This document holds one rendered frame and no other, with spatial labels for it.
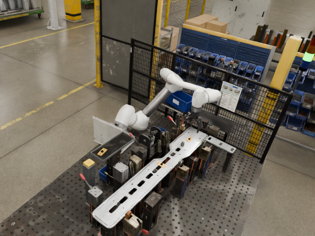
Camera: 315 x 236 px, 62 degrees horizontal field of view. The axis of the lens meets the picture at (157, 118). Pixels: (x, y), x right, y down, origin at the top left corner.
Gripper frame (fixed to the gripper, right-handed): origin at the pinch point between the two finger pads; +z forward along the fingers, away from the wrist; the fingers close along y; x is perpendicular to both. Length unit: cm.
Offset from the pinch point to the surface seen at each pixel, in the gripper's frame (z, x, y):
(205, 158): 18.1, 8.2, -22.8
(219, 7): 11, -625, 258
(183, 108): 6.0, -33.8, 29.1
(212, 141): 13.2, -13.1, -18.8
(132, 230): 11, 109, -22
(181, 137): 13.2, 3.0, 7.4
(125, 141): -3, 59, 30
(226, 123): 10, -48, -17
